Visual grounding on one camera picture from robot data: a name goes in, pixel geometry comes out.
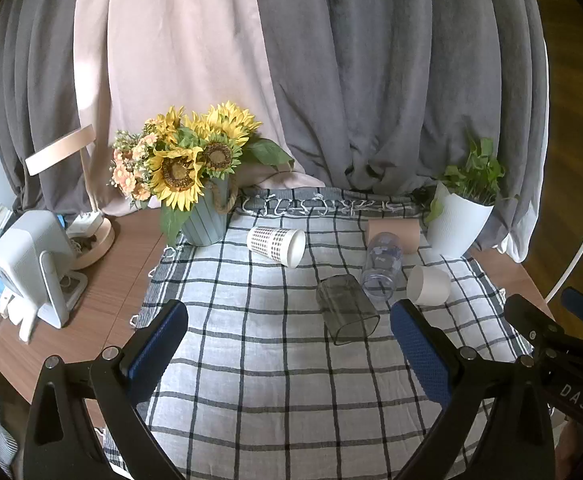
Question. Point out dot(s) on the white dotted paper cup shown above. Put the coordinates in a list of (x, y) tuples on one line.
[(271, 242)]

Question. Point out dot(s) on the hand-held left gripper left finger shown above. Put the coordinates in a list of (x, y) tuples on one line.
[(155, 347)]

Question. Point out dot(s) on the beige desk lamp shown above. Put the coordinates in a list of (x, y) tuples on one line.
[(96, 240)]

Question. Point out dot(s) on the white plant pot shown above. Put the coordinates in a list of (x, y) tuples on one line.
[(459, 225)]

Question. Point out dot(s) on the plain white cup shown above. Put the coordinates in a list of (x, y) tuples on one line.
[(429, 287)]

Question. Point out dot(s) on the dark transparent cup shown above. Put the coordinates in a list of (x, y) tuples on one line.
[(345, 305)]

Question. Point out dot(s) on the beige cup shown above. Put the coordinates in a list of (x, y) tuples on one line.
[(404, 235)]

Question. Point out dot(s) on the checked grey tablecloth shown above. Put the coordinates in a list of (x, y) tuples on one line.
[(271, 385)]

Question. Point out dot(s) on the sunflower bouquet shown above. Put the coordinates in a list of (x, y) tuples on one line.
[(186, 160)]

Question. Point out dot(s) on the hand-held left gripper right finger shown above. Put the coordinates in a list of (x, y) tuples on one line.
[(420, 351)]

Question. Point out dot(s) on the green potted plant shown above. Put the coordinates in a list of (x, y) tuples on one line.
[(474, 170)]

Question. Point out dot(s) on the grey curtain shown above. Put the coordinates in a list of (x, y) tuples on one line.
[(36, 110), (396, 85)]

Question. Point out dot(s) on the white table device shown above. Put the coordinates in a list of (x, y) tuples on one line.
[(31, 255)]

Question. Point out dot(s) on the blue-grey ribbed vase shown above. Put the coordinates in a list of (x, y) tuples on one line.
[(205, 220)]

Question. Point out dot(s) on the pink curtain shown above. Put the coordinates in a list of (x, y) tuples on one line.
[(171, 50)]

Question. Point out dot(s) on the clear plastic cup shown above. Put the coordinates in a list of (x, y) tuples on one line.
[(382, 265)]

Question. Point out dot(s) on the person's right forearm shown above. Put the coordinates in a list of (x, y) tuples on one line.
[(573, 450)]

